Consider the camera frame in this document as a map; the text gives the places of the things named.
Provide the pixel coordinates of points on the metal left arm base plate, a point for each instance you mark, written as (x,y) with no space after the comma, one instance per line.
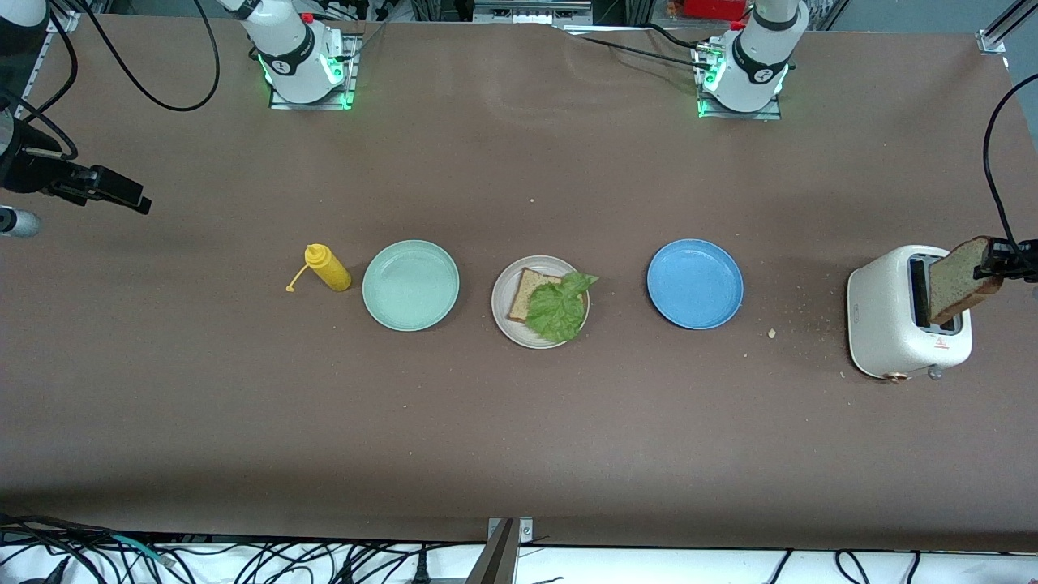
(762,116)

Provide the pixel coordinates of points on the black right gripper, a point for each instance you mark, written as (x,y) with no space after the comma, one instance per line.
(26,172)

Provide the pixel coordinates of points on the blue round plate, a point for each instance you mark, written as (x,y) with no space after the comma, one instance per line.
(695,284)

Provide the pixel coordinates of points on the grey equipment box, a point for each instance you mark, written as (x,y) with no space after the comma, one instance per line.
(527,12)

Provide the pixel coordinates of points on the black power plug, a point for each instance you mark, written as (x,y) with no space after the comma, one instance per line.
(421,572)

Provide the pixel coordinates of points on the red box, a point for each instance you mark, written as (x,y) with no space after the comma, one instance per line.
(714,8)

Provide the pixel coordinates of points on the white two-slot toaster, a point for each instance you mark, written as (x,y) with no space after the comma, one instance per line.
(880,316)

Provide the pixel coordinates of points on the metal table bracket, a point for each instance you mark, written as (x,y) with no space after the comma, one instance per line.
(499,560)

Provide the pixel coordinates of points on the green lettuce leaf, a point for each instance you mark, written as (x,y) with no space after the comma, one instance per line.
(559,312)

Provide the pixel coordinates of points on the mint green round plate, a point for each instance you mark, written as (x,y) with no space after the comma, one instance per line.
(409,285)

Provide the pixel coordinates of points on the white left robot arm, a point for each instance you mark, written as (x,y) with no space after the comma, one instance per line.
(746,93)

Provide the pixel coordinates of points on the aluminium frame strut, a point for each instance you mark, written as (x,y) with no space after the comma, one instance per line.
(63,22)
(991,42)

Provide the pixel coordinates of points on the yellow mustard squeeze bottle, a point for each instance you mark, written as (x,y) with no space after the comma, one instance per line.
(331,274)

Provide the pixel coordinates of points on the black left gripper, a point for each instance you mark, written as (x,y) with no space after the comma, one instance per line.
(1008,257)

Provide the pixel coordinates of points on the beige round plate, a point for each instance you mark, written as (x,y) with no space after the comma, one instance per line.
(507,316)

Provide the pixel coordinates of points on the brown bread slice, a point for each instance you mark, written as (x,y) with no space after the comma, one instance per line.
(523,296)
(957,280)

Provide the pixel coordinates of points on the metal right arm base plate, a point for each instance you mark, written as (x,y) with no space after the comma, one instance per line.
(350,81)

